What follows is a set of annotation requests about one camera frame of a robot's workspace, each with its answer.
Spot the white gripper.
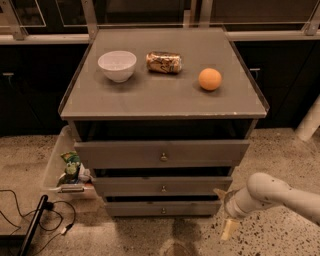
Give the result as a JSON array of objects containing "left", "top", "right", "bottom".
[{"left": 213, "top": 187, "right": 264, "bottom": 241}]

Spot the grey middle drawer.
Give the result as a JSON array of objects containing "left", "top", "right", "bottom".
[{"left": 94, "top": 176, "right": 232, "bottom": 197}]

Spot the metal railing frame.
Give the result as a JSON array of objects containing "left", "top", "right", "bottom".
[{"left": 0, "top": 0, "right": 320, "bottom": 45}]

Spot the clear plastic storage bin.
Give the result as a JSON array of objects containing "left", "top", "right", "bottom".
[{"left": 41, "top": 126, "right": 97, "bottom": 200}]

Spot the grey bottom drawer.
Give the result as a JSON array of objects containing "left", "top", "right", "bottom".
[{"left": 106, "top": 201, "right": 221, "bottom": 217}]

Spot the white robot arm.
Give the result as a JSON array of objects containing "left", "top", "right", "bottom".
[{"left": 213, "top": 173, "right": 320, "bottom": 241}]

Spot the grey drawer cabinet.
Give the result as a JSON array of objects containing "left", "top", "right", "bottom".
[{"left": 59, "top": 28, "right": 268, "bottom": 204}]

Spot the grey drawer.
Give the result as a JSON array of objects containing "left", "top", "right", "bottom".
[
  {"left": 94, "top": 176, "right": 232, "bottom": 197},
  {"left": 74, "top": 140, "right": 249, "bottom": 169},
  {"left": 106, "top": 201, "right": 221, "bottom": 217}
]

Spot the grey top drawer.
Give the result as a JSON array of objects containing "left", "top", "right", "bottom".
[{"left": 74, "top": 140, "right": 249, "bottom": 169}]

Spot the black cable on floor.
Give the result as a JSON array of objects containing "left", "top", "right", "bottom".
[{"left": 0, "top": 189, "right": 77, "bottom": 256}]

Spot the crushed gold drink can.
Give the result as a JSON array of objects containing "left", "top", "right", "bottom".
[{"left": 146, "top": 51, "right": 182, "bottom": 74}]

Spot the white ceramic bowl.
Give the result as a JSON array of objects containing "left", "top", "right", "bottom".
[{"left": 98, "top": 51, "right": 137, "bottom": 83}]

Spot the orange fruit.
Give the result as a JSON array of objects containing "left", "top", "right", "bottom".
[{"left": 198, "top": 68, "right": 222, "bottom": 91}]

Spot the black flat bar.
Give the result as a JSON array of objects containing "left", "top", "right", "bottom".
[{"left": 18, "top": 195, "right": 48, "bottom": 256}]

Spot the white pipe leg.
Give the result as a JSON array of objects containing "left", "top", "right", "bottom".
[{"left": 295, "top": 95, "right": 320, "bottom": 141}]

